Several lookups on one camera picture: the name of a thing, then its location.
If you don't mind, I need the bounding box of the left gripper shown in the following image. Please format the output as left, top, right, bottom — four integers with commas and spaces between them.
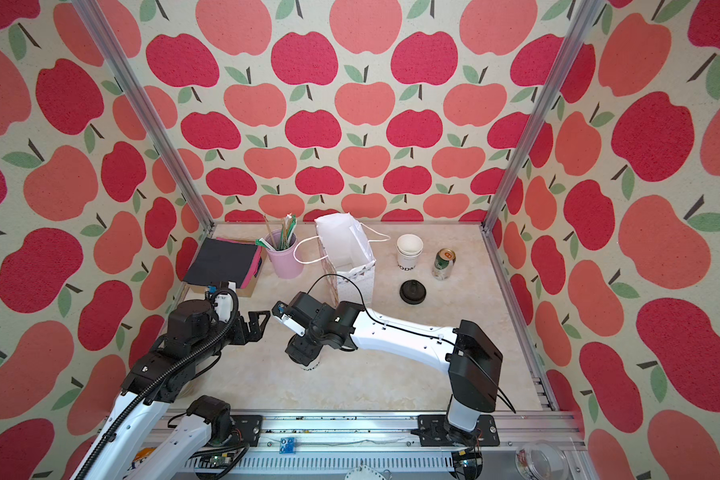
192, 307, 271, 364

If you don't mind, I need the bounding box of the white paper coffee cup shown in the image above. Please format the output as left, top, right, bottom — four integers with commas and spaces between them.
302, 358, 320, 371

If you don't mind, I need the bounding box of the white paper gift bag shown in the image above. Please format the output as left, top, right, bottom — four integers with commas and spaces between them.
293, 213, 391, 306

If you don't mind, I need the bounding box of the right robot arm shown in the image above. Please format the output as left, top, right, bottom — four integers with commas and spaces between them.
271, 292, 503, 433

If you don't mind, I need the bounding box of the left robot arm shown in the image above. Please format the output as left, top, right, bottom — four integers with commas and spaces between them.
72, 291, 271, 479

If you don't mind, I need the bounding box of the black napkin stack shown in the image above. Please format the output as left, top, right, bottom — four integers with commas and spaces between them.
183, 238, 265, 290

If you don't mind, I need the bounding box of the pink straw holder cup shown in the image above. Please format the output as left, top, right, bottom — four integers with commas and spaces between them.
267, 233, 304, 280

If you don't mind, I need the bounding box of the green paper straw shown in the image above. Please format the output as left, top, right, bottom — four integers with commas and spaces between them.
279, 214, 297, 251

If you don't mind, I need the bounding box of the brown wooden stirrer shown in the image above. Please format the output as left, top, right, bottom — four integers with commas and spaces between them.
265, 218, 277, 250

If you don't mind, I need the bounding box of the blue small block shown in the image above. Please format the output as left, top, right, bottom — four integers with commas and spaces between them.
279, 437, 296, 455

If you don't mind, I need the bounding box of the green drink can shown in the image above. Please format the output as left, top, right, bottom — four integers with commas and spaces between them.
432, 248, 456, 280

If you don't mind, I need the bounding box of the clear plastic container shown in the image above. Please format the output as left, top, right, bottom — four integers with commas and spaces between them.
515, 441, 570, 480

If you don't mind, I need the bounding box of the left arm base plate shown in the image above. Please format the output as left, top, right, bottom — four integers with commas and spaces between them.
212, 414, 263, 447

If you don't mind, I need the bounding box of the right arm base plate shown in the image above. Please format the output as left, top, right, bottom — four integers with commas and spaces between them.
411, 414, 501, 448

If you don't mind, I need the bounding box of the left aluminium frame post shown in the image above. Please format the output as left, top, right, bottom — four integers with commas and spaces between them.
72, 0, 215, 236

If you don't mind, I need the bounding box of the aluminium frame post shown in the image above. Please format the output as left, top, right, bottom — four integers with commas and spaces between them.
480, 0, 606, 239
72, 0, 215, 236

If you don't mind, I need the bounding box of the right aluminium frame post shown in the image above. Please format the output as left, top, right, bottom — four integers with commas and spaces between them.
480, 0, 606, 239

